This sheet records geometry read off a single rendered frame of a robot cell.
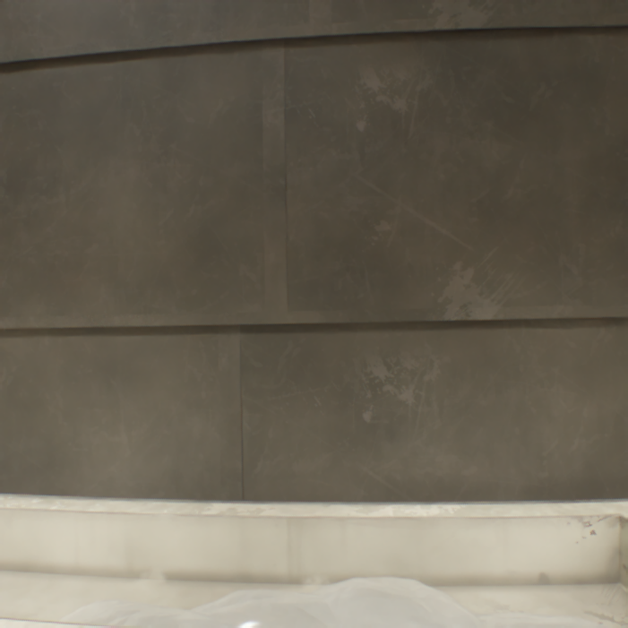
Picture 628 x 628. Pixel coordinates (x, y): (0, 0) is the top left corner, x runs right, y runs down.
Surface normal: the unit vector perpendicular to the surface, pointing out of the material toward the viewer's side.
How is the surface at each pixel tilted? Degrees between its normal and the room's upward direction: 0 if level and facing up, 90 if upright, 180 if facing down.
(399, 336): 90
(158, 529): 90
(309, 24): 90
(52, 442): 90
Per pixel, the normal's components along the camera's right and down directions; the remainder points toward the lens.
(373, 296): -0.07, -0.02
